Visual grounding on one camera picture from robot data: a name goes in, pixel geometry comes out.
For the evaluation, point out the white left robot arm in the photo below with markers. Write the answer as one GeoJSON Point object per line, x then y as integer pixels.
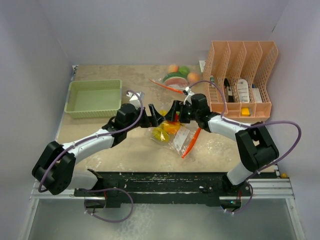
{"type": "Point", "coordinates": [55, 169]}

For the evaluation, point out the white green tube in organizer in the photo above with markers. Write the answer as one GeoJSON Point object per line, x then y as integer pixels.
{"type": "Point", "coordinates": [212, 80]}

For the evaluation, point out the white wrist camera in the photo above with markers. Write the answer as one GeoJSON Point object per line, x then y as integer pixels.
{"type": "Point", "coordinates": [188, 94]}
{"type": "Point", "coordinates": [133, 99]}

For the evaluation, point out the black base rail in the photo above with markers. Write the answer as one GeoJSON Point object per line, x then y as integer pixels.
{"type": "Point", "coordinates": [114, 187]}

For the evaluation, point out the clear zip bag orange seal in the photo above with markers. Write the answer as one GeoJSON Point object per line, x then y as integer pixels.
{"type": "Point", "coordinates": [182, 142]}

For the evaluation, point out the yellow block in organizer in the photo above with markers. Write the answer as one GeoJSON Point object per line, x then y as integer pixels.
{"type": "Point", "coordinates": [245, 112]}

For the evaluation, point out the white bottle in organizer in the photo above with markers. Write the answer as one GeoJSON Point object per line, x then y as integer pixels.
{"type": "Point", "coordinates": [243, 91]}

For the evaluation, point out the black item in organizer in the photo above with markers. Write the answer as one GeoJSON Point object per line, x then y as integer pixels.
{"type": "Point", "coordinates": [228, 93]}

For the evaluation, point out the orange plastic file organizer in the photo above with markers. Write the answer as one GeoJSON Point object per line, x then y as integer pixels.
{"type": "Point", "coordinates": [234, 60]}

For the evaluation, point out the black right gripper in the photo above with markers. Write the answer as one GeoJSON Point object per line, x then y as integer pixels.
{"type": "Point", "coordinates": [177, 106]}

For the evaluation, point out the small white box behind organizer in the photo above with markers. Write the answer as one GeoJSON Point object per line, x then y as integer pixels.
{"type": "Point", "coordinates": [202, 64]}

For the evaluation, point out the red fake strawberry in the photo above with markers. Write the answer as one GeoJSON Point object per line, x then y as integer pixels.
{"type": "Point", "coordinates": [176, 118]}

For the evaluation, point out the fake peach right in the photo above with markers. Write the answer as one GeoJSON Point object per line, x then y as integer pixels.
{"type": "Point", "coordinates": [193, 77]}

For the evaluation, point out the fake peach left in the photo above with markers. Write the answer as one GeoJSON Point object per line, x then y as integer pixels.
{"type": "Point", "coordinates": [173, 68]}

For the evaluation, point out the green fake leafy vegetable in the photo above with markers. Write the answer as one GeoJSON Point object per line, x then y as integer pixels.
{"type": "Point", "coordinates": [184, 70]}

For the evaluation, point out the small yellow ball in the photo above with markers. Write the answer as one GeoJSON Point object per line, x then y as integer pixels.
{"type": "Point", "coordinates": [283, 175]}

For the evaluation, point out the fake watermelon slice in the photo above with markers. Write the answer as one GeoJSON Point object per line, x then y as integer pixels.
{"type": "Point", "coordinates": [175, 78]}

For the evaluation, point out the aluminium frame rail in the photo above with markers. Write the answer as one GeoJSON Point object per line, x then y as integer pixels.
{"type": "Point", "coordinates": [277, 188]}

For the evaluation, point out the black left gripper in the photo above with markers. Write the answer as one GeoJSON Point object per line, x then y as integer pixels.
{"type": "Point", "coordinates": [154, 121]}

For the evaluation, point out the fake peach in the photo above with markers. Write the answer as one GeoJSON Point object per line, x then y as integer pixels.
{"type": "Point", "coordinates": [193, 77]}
{"type": "Point", "coordinates": [173, 68]}

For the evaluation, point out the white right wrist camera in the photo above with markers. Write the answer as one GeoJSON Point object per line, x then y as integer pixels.
{"type": "Point", "coordinates": [188, 94]}

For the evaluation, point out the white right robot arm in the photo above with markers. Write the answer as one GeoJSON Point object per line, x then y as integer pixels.
{"type": "Point", "coordinates": [255, 145]}

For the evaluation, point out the light green perforated basket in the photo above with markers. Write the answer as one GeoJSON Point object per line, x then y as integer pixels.
{"type": "Point", "coordinates": [94, 98]}

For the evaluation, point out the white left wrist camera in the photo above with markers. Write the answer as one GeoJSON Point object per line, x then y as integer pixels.
{"type": "Point", "coordinates": [133, 99]}

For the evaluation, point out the yellow fake starfruit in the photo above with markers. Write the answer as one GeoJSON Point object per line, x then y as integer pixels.
{"type": "Point", "coordinates": [163, 112]}

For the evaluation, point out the white box in organizer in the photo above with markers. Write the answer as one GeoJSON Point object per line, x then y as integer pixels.
{"type": "Point", "coordinates": [256, 94]}

